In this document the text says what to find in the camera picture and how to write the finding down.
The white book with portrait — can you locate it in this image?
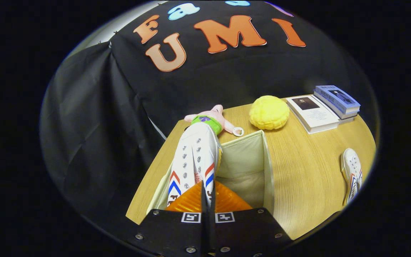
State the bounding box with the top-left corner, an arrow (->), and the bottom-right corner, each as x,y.
286,95 -> 340,135

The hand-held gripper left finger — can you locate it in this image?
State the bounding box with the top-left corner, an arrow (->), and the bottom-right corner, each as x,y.
133,180 -> 210,257

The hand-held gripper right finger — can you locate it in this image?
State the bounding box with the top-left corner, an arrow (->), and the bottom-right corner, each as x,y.
210,180 -> 294,257

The brown fabric storage box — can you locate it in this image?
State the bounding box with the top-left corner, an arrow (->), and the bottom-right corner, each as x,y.
147,130 -> 275,217

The pink and green plush toy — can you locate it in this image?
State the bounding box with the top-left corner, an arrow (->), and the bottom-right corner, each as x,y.
184,104 -> 244,137

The yellow round plush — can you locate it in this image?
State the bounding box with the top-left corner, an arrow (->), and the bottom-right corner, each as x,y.
249,95 -> 290,130

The blue book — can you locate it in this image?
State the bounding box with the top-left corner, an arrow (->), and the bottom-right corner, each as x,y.
314,85 -> 361,115

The white striped shoe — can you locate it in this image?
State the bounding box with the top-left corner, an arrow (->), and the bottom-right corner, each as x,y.
166,122 -> 223,208
340,148 -> 364,207

